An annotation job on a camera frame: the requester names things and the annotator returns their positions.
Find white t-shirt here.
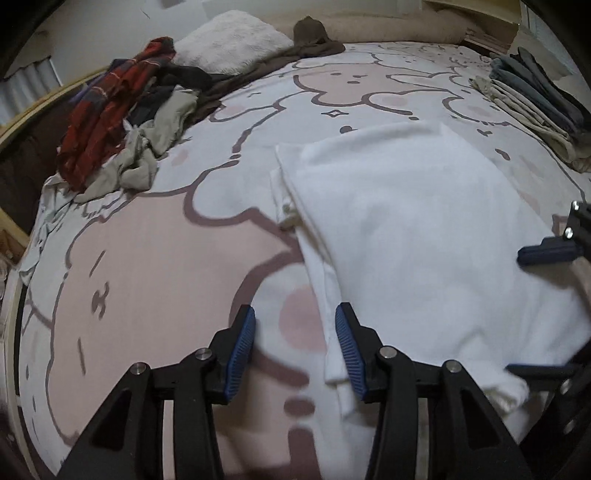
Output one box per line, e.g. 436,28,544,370
270,121,572,413

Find folded beige trousers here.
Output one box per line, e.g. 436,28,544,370
470,76,590,173

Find bear pattern bed blanket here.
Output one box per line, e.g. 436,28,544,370
18,42,590,479

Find folded blue jeans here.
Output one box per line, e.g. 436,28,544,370
490,47,590,138

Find olive khaki garment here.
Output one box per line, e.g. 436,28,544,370
74,87,198,204

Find wooden corner shelf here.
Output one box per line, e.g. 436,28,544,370
423,0,522,54

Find beige rolled comforter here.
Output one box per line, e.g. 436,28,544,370
256,2,483,44

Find red plaid shirt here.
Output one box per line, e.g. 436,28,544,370
56,37,175,192

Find black garment in pile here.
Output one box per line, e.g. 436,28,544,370
127,64,213,126

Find white fluffy pillow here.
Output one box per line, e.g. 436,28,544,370
173,10,294,75

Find dark brown garment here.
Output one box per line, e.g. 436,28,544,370
187,16,346,126

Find grey window curtain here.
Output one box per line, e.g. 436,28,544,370
0,57,62,125

